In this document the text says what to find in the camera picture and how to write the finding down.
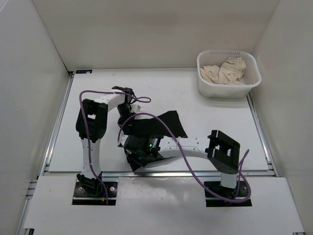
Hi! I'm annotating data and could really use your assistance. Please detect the white front cover board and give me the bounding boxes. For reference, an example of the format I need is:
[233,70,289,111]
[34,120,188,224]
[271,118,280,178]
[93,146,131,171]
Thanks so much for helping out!
[24,176,304,235]

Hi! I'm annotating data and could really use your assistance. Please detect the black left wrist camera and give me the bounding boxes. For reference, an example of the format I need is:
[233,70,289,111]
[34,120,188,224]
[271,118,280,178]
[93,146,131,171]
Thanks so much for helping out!
[112,86,134,96]

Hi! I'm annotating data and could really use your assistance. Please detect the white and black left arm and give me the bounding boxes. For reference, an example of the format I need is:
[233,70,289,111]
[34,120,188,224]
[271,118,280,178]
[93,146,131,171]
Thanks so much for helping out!
[75,86,135,196]

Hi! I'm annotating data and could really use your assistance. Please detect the aluminium table frame rail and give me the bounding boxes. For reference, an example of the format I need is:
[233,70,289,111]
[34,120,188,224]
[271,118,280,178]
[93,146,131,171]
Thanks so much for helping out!
[14,70,306,235]

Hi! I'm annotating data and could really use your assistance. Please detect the small dark label sticker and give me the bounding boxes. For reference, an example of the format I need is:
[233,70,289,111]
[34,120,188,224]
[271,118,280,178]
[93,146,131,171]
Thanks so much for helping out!
[75,70,92,74]

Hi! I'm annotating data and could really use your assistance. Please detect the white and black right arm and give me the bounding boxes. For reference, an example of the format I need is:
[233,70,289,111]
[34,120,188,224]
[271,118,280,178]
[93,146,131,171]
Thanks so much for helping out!
[119,130,240,196]

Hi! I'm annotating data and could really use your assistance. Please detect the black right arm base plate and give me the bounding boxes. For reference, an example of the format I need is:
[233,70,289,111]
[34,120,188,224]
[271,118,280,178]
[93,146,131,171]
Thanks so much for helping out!
[204,181,252,208]

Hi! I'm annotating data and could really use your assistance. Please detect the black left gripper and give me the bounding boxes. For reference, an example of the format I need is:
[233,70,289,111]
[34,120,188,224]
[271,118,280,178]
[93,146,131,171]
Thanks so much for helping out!
[116,103,136,135]

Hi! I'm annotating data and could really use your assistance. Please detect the white plastic basket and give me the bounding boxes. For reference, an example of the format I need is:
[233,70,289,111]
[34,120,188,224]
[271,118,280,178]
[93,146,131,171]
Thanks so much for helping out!
[197,49,262,98]

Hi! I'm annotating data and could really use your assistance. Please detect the beige trousers in basket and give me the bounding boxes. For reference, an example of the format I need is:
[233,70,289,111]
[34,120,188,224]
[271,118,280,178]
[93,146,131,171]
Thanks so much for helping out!
[200,57,247,85]

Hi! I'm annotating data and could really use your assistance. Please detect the black trousers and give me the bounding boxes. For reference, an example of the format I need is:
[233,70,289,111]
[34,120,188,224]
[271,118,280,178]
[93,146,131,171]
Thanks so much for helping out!
[121,111,187,171]

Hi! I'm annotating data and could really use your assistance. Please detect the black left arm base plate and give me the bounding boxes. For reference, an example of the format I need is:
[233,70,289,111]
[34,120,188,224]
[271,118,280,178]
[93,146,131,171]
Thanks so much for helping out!
[72,178,118,206]

